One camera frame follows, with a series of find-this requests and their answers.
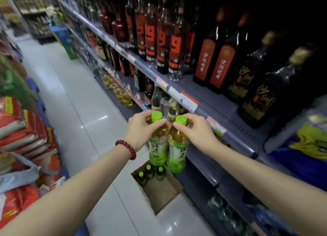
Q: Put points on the person's left hand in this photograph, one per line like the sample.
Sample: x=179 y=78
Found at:
x=138 y=131

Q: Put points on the person's right hand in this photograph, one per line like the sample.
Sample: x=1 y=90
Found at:
x=200 y=136

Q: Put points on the person's left thumb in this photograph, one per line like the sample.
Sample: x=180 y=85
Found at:
x=157 y=125

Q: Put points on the person's right thumb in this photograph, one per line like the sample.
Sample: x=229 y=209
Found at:
x=180 y=128

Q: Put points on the green tea bottle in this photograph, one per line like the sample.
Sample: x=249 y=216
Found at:
x=158 y=147
x=149 y=171
x=160 y=174
x=176 y=154
x=141 y=178

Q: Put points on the person's left forearm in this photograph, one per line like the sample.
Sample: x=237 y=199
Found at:
x=71 y=192

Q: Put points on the person's right forearm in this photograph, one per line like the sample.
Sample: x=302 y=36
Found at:
x=276 y=189

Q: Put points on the clear glass liquor bottle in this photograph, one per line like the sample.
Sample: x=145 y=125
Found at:
x=156 y=100
x=172 y=113
x=165 y=106

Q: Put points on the row of shelf price tags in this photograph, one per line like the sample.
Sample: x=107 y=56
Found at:
x=184 y=99

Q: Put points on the dark sauce bottle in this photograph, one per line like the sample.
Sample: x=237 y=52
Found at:
x=139 y=80
x=149 y=91

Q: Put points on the grey metal shelf unit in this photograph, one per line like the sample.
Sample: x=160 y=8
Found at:
x=212 y=100

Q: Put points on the row of yellow oil bottles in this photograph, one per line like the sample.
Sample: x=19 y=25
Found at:
x=120 y=92

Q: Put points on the open cardboard box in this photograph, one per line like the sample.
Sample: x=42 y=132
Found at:
x=161 y=192

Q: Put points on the dark bottle with red label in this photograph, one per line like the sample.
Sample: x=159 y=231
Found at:
x=205 y=59
x=222 y=67

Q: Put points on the black bottle with gold cap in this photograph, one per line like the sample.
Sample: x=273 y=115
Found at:
x=245 y=77
x=268 y=97

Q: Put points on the row of orange label liquor bottles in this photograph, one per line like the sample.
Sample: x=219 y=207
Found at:
x=163 y=41

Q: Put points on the group of clear glass bottles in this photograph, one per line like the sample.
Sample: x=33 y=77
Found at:
x=230 y=218

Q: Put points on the dark red round bottle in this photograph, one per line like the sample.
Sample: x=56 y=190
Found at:
x=106 y=21
x=119 y=27

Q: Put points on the green box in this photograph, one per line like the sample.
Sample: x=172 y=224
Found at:
x=70 y=51

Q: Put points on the yellow and blue bag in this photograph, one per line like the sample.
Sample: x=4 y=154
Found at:
x=306 y=146

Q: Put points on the stack of red rice bags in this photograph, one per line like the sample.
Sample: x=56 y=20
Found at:
x=23 y=136

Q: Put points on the grey sack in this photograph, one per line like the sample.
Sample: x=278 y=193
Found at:
x=20 y=177

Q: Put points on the pile of green packets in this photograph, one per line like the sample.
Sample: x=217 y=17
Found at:
x=12 y=74

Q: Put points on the background goods shelf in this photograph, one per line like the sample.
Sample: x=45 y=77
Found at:
x=33 y=10

